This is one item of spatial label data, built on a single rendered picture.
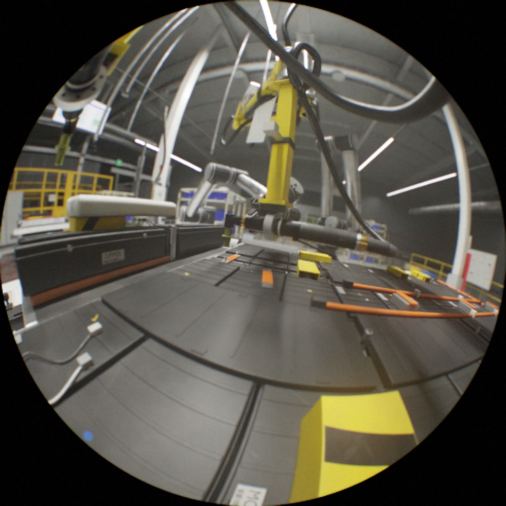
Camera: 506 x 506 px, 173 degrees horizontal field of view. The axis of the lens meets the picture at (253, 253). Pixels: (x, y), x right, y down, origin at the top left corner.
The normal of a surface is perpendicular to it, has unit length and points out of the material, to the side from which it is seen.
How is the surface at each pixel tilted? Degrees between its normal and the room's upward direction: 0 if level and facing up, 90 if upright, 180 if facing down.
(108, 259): 90
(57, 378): 0
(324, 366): 0
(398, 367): 0
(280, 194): 90
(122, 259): 90
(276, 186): 90
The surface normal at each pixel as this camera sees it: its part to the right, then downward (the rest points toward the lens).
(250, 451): 0.13, -0.97
